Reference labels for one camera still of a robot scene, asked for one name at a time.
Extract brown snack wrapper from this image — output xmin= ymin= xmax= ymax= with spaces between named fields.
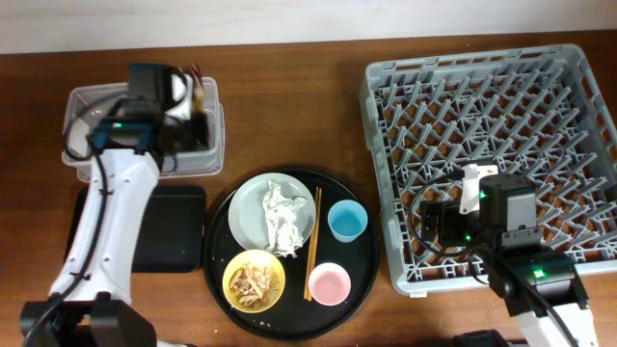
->
xmin=189 ymin=64 xmax=205 ymax=114

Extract blue plastic cup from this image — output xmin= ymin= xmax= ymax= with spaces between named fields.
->
xmin=327 ymin=200 xmax=368 ymax=243

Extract white napkin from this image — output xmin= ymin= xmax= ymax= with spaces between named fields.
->
xmin=262 ymin=180 xmax=307 ymax=258

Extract pink plastic cup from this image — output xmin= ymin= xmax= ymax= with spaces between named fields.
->
xmin=308 ymin=262 xmax=352 ymax=307

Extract yellow bowl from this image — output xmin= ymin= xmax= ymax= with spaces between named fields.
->
xmin=222 ymin=250 xmax=285 ymax=313

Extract food scraps and shells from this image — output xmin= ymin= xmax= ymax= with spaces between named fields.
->
xmin=228 ymin=262 xmax=279 ymax=309

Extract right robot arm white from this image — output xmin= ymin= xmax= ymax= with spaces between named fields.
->
xmin=409 ymin=173 xmax=598 ymax=346

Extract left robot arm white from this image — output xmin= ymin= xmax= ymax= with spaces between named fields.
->
xmin=20 ymin=63 xmax=207 ymax=346

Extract clear plastic waste bin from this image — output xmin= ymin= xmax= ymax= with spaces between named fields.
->
xmin=63 ymin=77 xmax=225 ymax=179

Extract grey dishwasher rack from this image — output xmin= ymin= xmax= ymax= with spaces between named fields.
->
xmin=359 ymin=44 xmax=616 ymax=297

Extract grey round plate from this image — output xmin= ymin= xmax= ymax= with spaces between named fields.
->
xmin=228 ymin=173 xmax=316 ymax=252

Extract black rectangular tray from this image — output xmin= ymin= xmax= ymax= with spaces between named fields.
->
xmin=63 ymin=184 xmax=208 ymax=275

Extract wooden chopstick right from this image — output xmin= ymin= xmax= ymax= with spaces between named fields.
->
xmin=307 ymin=187 xmax=324 ymax=303

